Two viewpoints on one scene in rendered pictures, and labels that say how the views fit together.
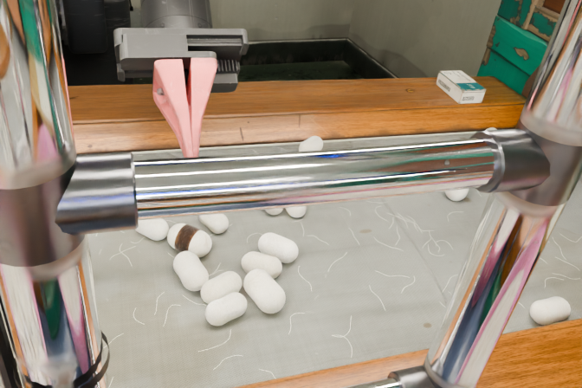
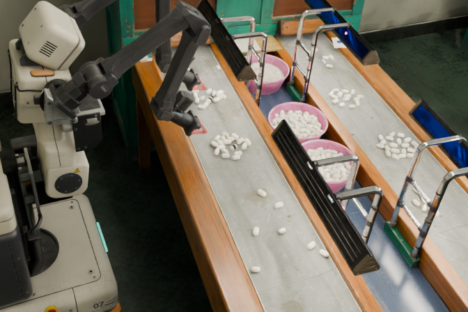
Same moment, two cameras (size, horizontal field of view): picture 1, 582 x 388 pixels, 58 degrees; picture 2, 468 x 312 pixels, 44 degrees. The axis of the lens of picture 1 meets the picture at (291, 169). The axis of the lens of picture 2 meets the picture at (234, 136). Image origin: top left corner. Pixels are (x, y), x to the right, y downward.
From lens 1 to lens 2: 2.58 m
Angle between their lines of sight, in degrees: 71
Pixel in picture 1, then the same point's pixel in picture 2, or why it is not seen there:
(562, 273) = (207, 65)
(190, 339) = (228, 100)
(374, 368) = (234, 82)
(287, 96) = (154, 86)
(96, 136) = not seen: hidden behind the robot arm
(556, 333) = (225, 67)
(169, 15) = (191, 74)
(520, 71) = not seen: hidden behind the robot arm
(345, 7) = not seen: outside the picture
